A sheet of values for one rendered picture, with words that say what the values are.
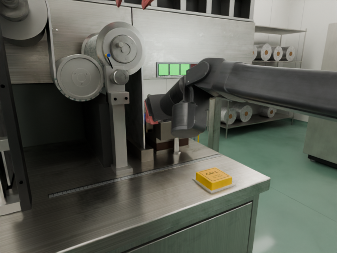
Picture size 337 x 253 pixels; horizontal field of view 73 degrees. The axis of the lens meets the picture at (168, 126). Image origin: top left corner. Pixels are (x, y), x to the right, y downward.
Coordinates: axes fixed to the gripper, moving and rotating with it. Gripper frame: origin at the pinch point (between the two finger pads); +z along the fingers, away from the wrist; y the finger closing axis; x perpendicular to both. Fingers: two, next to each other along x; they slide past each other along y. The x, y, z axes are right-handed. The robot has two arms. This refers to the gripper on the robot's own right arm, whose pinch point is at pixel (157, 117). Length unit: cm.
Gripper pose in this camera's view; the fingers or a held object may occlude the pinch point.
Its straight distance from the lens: 64.1
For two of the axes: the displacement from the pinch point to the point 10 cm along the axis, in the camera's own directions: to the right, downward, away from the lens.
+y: 8.7, -1.4, 4.7
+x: -2.6, -9.4, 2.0
